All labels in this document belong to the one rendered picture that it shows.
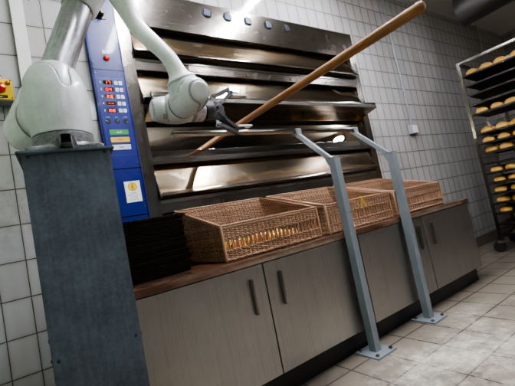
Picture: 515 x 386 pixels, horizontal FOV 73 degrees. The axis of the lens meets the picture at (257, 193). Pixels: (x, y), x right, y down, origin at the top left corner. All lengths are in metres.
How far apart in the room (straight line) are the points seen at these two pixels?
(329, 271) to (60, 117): 1.24
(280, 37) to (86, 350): 2.29
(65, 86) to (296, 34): 2.03
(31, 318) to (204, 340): 0.75
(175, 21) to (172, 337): 1.73
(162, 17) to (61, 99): 1.31
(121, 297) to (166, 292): 0.31
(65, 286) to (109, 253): 0.12
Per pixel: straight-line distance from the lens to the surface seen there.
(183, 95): 1.19
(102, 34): 2.06
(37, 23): 2.06
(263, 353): 1.49
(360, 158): 2.88
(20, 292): 1.75
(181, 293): 1.29
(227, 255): 1.42
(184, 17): 2.34
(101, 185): 0.99
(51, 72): 1.11
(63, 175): 0.99
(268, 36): 2.64
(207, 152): 2.02
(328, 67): 1.25
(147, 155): 1.89
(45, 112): 1.06
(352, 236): 1.73
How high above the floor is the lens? 0.73
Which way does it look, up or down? 4 degrees up
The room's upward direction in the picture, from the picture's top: 11 degrees counter-clockwise
